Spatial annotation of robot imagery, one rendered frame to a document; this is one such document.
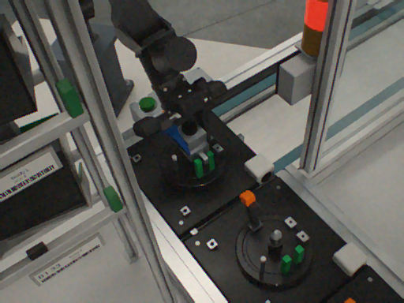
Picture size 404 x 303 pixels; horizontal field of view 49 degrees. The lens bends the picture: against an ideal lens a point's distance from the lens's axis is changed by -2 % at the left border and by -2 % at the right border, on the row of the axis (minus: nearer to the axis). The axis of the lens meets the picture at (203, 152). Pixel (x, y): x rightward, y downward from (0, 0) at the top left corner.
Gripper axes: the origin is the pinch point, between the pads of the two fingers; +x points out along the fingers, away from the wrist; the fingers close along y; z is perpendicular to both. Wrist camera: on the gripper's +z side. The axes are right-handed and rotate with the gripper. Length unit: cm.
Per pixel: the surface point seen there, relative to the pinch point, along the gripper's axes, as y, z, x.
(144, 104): 0.2, -24.2, -5.2
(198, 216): -6.6, 1.0, 15.0
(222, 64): 30.0, -38.9, -2.3
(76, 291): -34.0, -10.6, 19.6
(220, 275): -10.3, 10.7, 22.6
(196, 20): 96, -187, -10
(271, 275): -3.6, 16.5, 24.9
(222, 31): 102, -172, 2
